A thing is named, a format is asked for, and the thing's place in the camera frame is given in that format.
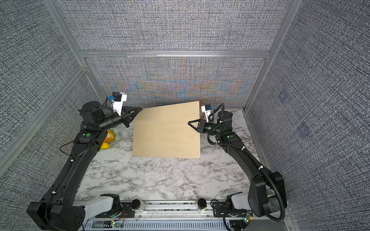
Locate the yellow toy fruit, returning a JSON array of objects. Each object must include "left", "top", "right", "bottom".
[{"left": 101, "top": 141, "right": 110, "bottom": 150}]

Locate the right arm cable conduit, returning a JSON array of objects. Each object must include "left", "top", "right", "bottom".
[{"left": 206, "top": 103, "right": 286, "bottom": 231}]

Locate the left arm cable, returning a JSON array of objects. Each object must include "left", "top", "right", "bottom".
[{"left": 59, "top": 140, "right": 126, "bottom": 231}]

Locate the left silver knob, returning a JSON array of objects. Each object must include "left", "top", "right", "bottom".
[{"left": 131, "top": 199, "right": 145, "bottom": 212}]

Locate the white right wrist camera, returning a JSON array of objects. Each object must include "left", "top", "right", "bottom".
[{"left": 201, "top": 105, "right": 214, "bottom": 122}]

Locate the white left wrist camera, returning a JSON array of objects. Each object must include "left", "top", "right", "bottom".
[{"left": 108, "top": 91, "right": 127, "bottom": 115}]

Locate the brown bread roll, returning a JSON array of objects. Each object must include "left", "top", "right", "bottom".
[{"left": 104, "top": 130, "right": 116, "bottom": 143}]

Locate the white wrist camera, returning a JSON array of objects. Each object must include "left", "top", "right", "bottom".
[
  {"left": 108, "top": 91, "right": 127, "bottom": 115},
  {"left": 201, "top": 105, "right": 214, "bottom": 122}
]

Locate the green circuit board right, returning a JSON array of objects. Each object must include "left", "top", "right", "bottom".
[{"left": 244, "top": 214, "right": 253, "bottom": 224}]

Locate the silver knob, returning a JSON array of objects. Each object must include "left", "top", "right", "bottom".
[
  {"left": 197, "top": 198, "right": 207, "bottom": 212},
  {"left": 131, "top": 199, "right": 145, "bottom": 212}
]

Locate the green plate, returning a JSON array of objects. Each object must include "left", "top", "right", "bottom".
[{"left": 109, "top": 128, "right": 123, "bottom": 146}]

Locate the aluminium front rail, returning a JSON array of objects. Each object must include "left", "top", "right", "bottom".
[{"left": 75, "top": 198, "right": 298, "bottom": 231}]

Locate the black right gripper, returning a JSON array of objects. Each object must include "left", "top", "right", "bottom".
[{"left": 189, "top": 120, "right": 225, "bottom": 139}]

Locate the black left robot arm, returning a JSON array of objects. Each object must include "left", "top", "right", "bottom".
[{"left": 27, "top": 101, "right": 142, "bottom": 231}]

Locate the right silver knob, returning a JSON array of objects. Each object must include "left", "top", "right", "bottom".
[{"left": 197, "top": 198, "right": 207, "bottom": 212}]

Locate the aluminium enclosure frame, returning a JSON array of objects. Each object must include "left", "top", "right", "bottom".
[{"left": 1, "top": 1, "right": 302, "bottom": 175}]

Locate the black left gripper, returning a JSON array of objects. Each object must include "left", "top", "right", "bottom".
[{"left": 98, "top": 106, "right": 142, "bottom": 132}]

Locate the small wooden easel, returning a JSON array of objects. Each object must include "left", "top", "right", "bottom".
[{"left": 199, "top": 98, "right": 206, "bottom": 119}]

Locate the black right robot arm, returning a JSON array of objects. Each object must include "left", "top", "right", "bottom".
[{"left": 188, "top": 111, "right": 287, "bottom": 222}]

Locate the green circuit board left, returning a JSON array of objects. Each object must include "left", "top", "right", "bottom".
[{"left": 111, "top": 220, "right": 122, "bottom": 229}]

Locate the green circuit board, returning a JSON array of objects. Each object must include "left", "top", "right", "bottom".
[
  {"left": 244, "top": 214, "right": 253, "bottom": 224},
  {"left": 111, "top": 220, "right": 122, "bottom": 229}
]

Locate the light wooden board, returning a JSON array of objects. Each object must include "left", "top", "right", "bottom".
[{"left": 133, "top": 101, "right": 200, "bottom": 159}]

